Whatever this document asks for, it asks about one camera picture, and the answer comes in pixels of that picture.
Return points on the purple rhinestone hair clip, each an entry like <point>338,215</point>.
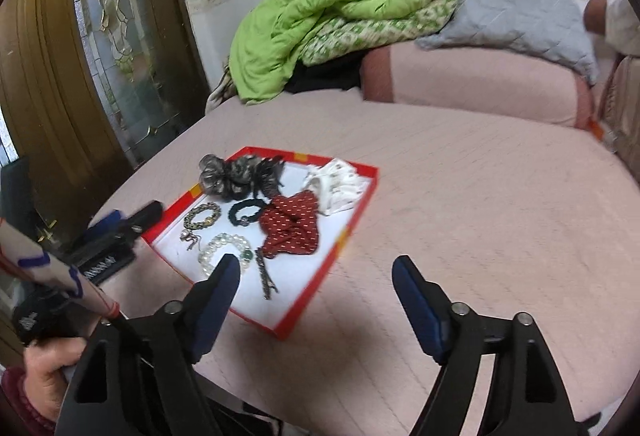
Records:
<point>264,273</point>

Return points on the red polka dot scrunchie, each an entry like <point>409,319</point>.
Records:
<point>290,226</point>

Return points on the wooden door with glass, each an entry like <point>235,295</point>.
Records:
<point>45,66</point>

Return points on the pink bolster pillow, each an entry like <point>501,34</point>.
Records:
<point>475,76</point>

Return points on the white cloth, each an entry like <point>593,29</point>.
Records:
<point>625,21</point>

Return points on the grey lace scrunchie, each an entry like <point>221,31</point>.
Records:
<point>220,176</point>

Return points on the brown round cushion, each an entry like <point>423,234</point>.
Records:
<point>595,14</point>

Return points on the white floral scrunchie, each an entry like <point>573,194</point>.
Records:
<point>332,188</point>

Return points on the beige cushion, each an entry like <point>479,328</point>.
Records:
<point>622,106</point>

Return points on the person's left hand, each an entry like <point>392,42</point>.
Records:
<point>45,371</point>

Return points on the person's left forearm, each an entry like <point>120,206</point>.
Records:
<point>20,408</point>

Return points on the green quilt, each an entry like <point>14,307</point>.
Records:
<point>280,31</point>

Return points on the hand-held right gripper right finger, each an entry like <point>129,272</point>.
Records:
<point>415,306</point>

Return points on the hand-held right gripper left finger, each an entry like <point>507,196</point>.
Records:
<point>220,296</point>

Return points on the black hair claw clip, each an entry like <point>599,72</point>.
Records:
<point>272,169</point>

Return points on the dark cloth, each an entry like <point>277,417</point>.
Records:
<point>320,79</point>

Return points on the black object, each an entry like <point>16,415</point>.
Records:
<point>17,196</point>

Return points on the grey quilted blanket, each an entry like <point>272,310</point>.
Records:
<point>515,6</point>

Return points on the beige fringed cloth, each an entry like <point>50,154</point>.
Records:
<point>220,91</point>

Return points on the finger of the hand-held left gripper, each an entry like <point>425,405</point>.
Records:
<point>145,215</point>
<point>107,222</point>

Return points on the red cardboard box lid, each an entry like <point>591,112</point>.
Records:
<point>300,276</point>

